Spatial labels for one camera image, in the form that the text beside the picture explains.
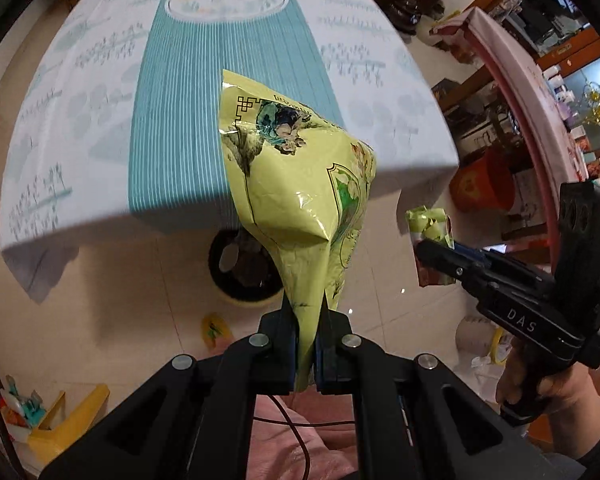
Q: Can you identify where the pink covered table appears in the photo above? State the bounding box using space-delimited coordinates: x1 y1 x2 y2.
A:
430 7 600 281

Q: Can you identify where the person's right hand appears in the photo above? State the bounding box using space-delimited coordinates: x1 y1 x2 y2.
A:
495 347 600 458

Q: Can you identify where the yellow slipper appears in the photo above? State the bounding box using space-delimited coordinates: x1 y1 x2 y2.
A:
201 312 231 353

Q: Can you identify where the black cable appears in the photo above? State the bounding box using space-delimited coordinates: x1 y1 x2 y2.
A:
252 395 356 480

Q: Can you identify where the red bucket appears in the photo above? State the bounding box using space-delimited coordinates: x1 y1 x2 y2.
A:
450 147 516 213

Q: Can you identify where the white plastic bag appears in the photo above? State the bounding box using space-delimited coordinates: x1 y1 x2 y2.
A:
455 317 511 391

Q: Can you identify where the green red wrapper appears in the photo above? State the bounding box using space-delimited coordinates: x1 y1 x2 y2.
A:
405 205 456 288

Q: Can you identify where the yellow rim trash bin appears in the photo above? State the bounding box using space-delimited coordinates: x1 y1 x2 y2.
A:
207 227 286 306

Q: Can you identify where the colourful toy box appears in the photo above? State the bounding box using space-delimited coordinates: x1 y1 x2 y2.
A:
0 375 46 431

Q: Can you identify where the yellow stool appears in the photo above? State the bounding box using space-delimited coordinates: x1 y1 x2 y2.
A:
27 384 111 463

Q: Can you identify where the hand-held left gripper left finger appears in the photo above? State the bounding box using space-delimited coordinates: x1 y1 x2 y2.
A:
40 292 301 480

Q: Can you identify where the light green tea bag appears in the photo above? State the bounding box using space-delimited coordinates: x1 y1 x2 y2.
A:
219 69 378 393

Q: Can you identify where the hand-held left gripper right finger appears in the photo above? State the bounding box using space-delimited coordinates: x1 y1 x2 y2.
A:
314 295 561 480

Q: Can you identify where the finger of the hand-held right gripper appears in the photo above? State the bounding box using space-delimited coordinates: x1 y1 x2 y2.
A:
450 241 491 262
416 237 486 283

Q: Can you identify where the dark stacked pot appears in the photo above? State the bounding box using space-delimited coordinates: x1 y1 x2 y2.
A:
387 0 421 36

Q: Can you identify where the leaf print striped tablecloth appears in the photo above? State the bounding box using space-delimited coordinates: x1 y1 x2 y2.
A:
0 0 461 306

